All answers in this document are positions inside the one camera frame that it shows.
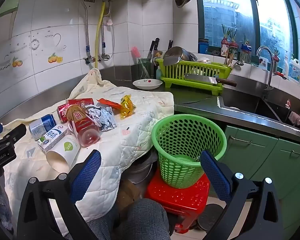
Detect white shallow dish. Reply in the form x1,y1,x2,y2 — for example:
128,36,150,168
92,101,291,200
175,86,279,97
132,78,163,90

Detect blue and white can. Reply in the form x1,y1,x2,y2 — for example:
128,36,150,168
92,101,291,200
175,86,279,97
28,114,57,140

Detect green glass jar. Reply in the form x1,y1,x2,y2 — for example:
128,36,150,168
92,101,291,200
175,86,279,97
138,58,152,80

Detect orange wrapper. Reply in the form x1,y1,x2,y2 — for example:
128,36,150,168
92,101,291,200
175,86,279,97
96,98,122,110

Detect shiny steel utensil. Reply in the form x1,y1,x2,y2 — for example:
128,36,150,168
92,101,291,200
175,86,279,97
163,55,182,67

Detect thin dark knife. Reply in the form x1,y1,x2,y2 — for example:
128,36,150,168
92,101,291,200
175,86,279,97
184,97,213,105

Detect pink dishcloth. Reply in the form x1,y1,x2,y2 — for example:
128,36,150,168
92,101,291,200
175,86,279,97
289,111,300,126

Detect person's grey plaid trouser leg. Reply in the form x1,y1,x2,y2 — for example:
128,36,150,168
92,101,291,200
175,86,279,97
0,177,14,233
86,199,170,240

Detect sprouting onion in jar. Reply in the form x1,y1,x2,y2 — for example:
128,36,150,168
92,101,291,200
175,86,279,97
272,47,281,68
220,24,230,57
241,34,252,64
229,29,239,59

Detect red plastic stool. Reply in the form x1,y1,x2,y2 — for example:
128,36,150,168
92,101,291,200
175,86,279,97
144,169,210,233

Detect green plastic mesh basket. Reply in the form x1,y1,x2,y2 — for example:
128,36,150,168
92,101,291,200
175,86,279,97
151,114,227,189

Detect white paper cup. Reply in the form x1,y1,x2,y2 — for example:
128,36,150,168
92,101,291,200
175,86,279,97
45,134,81,173

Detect chrome faucet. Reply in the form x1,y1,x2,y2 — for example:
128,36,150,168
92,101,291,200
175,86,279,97
255,46,275,90

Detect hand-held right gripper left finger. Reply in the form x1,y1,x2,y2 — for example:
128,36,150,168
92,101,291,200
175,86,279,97
16,149,102,240

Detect green dish rack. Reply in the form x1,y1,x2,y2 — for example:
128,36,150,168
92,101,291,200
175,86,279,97
154,58,233,96

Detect wooden handled cleaver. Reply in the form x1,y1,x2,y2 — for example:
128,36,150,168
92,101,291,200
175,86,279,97
184,73,237,87

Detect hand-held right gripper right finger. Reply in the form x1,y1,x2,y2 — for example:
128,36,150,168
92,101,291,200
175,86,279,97
199,150,284,240

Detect yellow snack packet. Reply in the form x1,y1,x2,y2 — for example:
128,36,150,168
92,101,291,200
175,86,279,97
120,94,137,119

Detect white and blue milk carton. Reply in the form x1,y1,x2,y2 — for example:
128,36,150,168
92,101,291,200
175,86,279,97
37,124,70,153

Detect red soda can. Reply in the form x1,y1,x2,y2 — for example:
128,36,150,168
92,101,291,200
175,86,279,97
57,102,73,123

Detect metal water hose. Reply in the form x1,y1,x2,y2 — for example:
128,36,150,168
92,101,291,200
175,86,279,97
101,0,115,61
81,0,92,62

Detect pink bottle brush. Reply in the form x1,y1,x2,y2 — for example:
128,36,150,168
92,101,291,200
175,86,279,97
131,46,150,78

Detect bundle of chopsticks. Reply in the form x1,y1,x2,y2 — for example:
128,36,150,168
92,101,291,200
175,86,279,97
224,52,237,67

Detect brown cardboard box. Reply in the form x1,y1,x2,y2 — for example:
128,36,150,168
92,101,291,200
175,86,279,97
116,180,148,205

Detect steel sink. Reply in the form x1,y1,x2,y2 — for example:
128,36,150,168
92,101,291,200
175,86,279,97
219,87,300,133

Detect yellow gas hose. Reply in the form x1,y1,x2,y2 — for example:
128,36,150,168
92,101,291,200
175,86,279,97
95,1,107,69

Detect steel pot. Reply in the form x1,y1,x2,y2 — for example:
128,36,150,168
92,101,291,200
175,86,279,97
163,46,190,64

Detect cream quilted cloth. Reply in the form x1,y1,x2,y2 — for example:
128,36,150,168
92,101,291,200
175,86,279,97
0,67,175,230

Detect white blue detergent bottle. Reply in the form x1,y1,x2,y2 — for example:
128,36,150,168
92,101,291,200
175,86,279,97
288,54,300,82

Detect white paper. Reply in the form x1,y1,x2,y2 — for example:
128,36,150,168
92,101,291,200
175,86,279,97
84,104,117,132

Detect green cabinet door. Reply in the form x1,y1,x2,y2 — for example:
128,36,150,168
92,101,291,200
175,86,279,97
270,139,300,240
224,125,280,178

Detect blue plastic container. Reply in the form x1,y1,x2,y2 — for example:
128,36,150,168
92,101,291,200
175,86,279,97
198,38,210,54

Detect dark metal pot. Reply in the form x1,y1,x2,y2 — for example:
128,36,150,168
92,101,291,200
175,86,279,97
126,152,158,184

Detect dark round disc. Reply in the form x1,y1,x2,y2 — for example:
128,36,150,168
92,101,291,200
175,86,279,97
197,204,224,231

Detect red label plastic bottle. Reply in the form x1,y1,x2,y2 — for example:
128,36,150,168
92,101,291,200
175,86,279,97
66,104,102,147

